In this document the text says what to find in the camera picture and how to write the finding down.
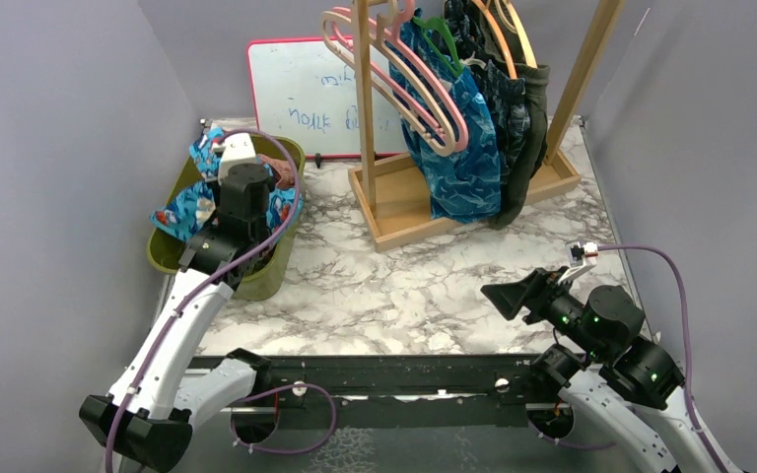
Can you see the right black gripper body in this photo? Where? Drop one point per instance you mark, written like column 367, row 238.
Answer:
column 555, row 302

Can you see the blue leaf print shorts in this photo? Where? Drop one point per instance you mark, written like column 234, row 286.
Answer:
column 464, row 186

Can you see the green plastic hanger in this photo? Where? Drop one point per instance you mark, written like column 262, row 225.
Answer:
column 439, row 26

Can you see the blue shark print shorts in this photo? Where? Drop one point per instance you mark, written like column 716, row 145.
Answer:
column 191, row 208

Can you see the pink shorts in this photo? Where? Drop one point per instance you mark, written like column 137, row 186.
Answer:
column 281, row 171

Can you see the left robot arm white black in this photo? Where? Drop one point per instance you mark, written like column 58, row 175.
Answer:
column 189, row 313

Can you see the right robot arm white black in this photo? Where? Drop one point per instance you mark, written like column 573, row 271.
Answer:
column 625, row 383

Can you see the dark blue patterned shorts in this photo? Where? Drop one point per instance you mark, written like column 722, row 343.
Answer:
column 475, row 42

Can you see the orange wooden hanger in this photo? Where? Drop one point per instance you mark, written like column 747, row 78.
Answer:
column 498, row 35

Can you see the dark olive shorts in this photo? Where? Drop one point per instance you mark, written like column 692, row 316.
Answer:
column 515, row 188

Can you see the beige wooden hanger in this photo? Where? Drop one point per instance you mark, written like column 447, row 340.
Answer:
column 512, row 22

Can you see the wooden clothes rack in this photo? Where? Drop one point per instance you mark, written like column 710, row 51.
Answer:
column 392, row 193

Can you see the red framed whiteboard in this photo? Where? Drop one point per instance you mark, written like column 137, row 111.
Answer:
column 302, row 91

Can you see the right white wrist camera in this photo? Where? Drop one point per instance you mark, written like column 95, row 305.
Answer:
column 583, row 256

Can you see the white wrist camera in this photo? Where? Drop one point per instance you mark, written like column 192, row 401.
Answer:
column 583, row 256
column 236, row 149

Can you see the black metal base rail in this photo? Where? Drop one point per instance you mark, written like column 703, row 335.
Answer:
column 326, row 394

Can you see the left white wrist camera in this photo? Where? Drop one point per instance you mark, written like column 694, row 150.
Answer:
column 236, row 149

